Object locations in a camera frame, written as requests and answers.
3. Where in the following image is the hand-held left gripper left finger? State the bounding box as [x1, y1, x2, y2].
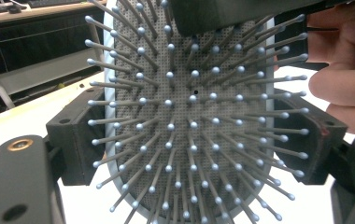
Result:
[45, 86, 107, 187]

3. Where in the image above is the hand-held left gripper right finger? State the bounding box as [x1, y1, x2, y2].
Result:
[273, 88, 348, 187]

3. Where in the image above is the light blue paddle hairbrush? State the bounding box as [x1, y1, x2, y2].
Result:
[83, 0, 311, 224]

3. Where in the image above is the black keyboard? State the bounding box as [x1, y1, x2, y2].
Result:
[26, 0, 64, 9]

